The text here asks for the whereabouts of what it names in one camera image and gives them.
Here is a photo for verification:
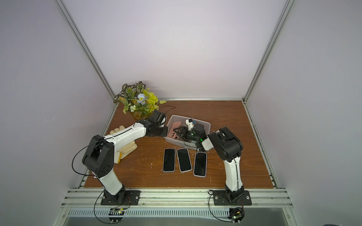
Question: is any clear plastic storage box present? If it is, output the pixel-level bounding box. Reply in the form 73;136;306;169
165;115;213;152

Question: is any beige cased phone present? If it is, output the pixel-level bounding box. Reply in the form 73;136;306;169
177;148;192;173

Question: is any white phone black screen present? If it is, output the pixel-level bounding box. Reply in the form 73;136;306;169
193;152;207;178

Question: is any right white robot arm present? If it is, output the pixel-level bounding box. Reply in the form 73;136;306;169
173;124;245;204

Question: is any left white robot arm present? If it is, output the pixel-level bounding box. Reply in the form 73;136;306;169
82;110;168;206

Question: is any amber transparent plastic vase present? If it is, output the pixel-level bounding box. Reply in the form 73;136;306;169
130;111;153;121

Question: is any artificial green leafy plant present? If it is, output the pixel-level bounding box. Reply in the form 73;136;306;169
113;81;166;114

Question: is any white work glove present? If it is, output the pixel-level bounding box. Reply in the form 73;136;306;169
114;151;123;164

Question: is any right controller board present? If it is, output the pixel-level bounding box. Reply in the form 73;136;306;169
228;207;245;224

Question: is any controller board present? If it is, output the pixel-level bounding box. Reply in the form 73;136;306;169
108;208;125;224
228;207;245;224

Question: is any left controller board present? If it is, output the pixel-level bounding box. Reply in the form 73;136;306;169
108;208;125;224

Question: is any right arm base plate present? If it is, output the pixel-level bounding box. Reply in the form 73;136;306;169
211;190;252;206

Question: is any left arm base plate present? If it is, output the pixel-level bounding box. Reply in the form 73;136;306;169
101;190;141;206

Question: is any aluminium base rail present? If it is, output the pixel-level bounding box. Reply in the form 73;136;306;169
53;188;300;226

